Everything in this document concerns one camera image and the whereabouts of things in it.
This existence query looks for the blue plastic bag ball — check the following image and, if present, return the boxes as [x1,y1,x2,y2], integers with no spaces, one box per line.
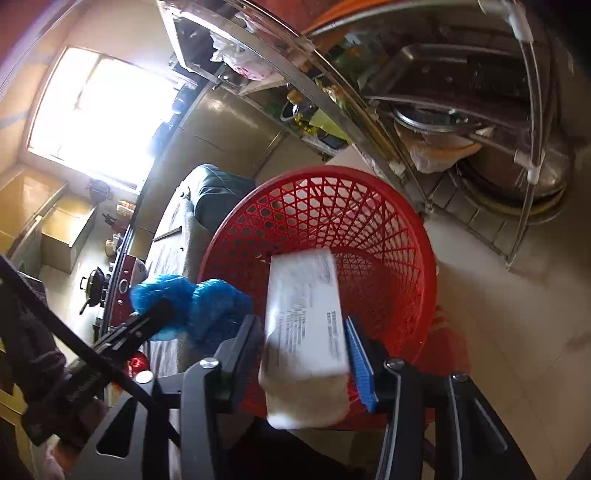
[130,274,252,355]

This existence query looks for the white orange medicine box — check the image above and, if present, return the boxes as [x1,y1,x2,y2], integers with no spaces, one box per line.
[259,248,349,430]

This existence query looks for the left hand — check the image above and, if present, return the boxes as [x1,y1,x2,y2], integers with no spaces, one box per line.
[43,433,107,480]

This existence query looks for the red plastic basket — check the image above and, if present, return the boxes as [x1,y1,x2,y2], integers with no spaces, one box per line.
[197,164,439,431]

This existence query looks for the dark red built-in oven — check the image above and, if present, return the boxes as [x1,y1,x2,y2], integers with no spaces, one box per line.
[105,254,147,328]

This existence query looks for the grey tablecloth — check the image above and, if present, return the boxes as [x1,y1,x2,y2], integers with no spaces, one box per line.
[145,196,213,377]

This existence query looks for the black wok with lid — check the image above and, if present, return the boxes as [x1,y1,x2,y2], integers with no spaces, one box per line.
[79,267,108,315]

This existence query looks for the metal storage rack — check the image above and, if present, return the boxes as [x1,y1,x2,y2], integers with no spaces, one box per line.
[157,1,574,264]

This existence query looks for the black cable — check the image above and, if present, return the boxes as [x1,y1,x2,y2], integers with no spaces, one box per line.
[0,254,182,447]

